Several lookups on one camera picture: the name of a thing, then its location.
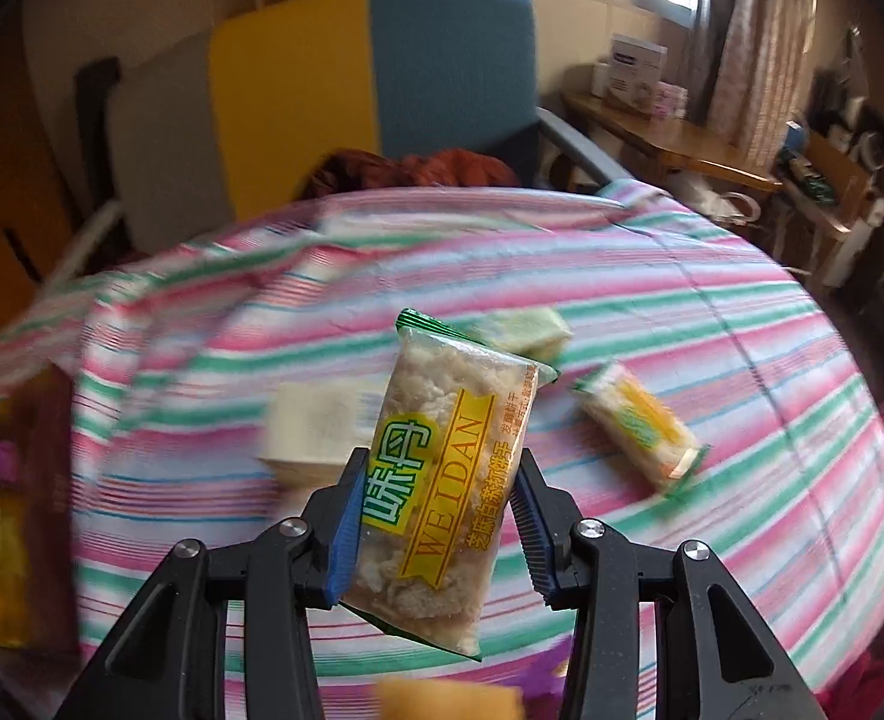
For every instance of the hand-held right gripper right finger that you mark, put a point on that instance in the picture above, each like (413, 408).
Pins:
(533, 540)

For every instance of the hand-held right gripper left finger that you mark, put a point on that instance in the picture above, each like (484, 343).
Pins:
(344, 536)

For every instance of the green yellow cracker packet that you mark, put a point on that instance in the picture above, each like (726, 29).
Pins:
(637, 424)
(442, 465)

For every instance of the gold lined gift box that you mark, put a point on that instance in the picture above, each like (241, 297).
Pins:
(44, 427)

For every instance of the cream snack packet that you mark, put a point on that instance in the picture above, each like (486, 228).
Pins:
(307, 420)

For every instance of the orange cake packet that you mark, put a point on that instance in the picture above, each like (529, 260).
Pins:
(449, 701)

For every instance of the pale green snack packet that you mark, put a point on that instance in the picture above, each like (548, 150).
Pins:
(532, 330)

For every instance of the striped pink green cloth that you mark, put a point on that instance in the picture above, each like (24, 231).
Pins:
(712, 315)

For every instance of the dark red cloth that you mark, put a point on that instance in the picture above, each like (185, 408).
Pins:
(442, 169)

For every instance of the white mug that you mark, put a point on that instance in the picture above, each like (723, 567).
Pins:
(734, 206)

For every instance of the wooden side table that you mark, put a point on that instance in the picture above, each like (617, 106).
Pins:
(682, 142)

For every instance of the grey yellow blue sofa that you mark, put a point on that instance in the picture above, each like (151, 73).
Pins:
(292, 90)

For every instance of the small pink box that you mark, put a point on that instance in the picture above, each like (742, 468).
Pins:
(670, 100)

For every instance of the small white jar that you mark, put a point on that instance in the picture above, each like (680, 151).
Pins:
(601, 80)

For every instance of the cluttered wooden shelf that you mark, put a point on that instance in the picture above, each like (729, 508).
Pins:
(839, 180)

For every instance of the black rolled mat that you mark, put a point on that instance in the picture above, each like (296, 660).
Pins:
(96, 127)

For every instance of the blue plastic container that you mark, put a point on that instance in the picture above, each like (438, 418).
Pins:
(794, 139)

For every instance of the white cardboard box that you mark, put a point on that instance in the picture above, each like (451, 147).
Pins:
(637, 67)

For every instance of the patterned window curtain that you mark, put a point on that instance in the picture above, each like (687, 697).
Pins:
(757, 30)

